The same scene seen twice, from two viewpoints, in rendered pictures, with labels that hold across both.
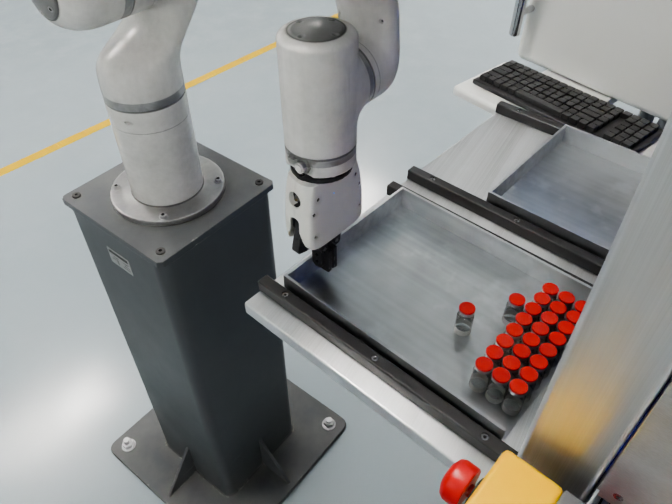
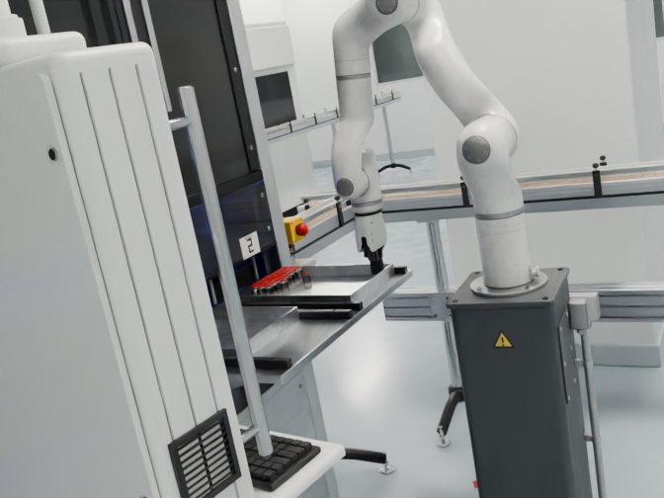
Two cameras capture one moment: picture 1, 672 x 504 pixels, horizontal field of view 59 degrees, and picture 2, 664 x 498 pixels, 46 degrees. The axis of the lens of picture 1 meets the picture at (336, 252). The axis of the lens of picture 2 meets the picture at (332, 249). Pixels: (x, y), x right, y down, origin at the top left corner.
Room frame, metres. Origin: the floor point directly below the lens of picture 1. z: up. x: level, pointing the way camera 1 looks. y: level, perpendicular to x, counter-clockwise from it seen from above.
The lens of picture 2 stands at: (2.54, -0.48, 1.48)
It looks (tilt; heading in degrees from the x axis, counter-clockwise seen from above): 13 degrees down; 169
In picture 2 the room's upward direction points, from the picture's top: 11 degrees counter-clockwise
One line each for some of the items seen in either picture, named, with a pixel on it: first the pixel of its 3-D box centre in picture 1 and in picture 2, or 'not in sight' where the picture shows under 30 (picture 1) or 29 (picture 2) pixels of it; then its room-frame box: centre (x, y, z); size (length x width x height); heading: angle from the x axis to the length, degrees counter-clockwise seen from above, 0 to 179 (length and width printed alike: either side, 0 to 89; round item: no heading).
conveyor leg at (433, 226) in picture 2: not in sight; (446, 310); (-0.21, 0.46, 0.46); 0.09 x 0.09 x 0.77; 48
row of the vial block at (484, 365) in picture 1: (515, 335); (284, 283); (0.46, -0.22, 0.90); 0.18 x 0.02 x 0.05; 138
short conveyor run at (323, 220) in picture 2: not in sight; (300, 230); (-0.11, -0.06, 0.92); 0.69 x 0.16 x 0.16; 138
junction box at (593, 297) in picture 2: not in sight; (580, 306); (0.19, 0.81, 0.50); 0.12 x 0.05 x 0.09; 48
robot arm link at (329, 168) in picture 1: (319, 151); (368, 205); (0.58, 0.02, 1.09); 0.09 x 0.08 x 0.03; 138
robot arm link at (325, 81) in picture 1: (321, 85); (362, 175); (0.59, 0.02, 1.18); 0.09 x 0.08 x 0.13; 140
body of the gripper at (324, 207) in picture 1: (322, 192); (371, 227); (0.58, 0.02, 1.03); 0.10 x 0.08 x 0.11; 138
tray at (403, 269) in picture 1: (442, 294); (318, 285); (0.53, -0.14, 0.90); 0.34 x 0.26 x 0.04; 48
